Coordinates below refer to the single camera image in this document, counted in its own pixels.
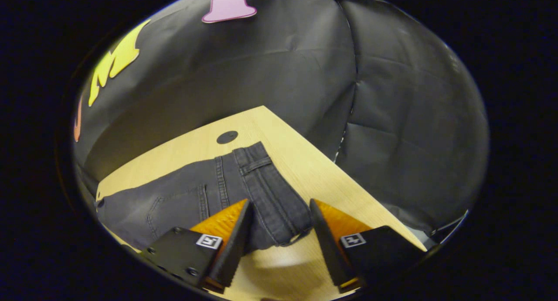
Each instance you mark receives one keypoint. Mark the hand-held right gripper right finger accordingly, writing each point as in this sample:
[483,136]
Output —
[329,253]

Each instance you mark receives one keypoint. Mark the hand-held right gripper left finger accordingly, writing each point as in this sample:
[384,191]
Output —
[233,253]

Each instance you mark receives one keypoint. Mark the dark grey jeans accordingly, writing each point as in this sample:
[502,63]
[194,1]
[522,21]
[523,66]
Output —
[183,200]

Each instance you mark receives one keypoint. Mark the black backdrop cloth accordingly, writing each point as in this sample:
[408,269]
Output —
[283,65]

